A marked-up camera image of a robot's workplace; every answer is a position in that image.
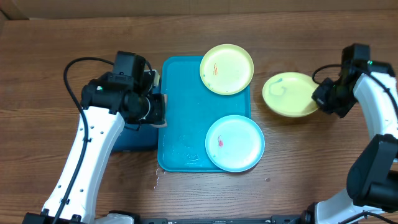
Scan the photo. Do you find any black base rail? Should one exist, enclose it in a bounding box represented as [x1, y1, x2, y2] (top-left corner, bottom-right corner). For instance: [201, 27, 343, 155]
[102, 211, 312, 224]

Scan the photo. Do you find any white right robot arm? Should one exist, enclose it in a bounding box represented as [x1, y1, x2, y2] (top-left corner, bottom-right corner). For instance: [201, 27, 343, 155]
[294, 44, 397, 224]

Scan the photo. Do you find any black water tray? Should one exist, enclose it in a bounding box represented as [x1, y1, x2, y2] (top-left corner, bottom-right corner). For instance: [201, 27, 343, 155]
[111, 87, 160, 152]

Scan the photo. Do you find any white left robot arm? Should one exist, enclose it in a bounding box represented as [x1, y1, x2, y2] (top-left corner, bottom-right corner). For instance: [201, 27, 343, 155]
[22, 51, 166, 224]

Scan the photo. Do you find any yellow plate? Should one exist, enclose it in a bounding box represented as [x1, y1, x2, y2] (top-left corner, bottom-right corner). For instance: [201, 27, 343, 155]
[200, 44, 254, 95]
[262, 72, 318, 118]

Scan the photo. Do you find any blue serving tray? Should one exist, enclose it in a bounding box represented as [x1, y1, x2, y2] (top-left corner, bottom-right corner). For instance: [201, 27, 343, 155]
[157, 56, 251, 172]

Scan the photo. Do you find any light blue plate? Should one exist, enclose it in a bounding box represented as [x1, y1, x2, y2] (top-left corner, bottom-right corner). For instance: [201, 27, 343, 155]
[205, 115, 266, 172]

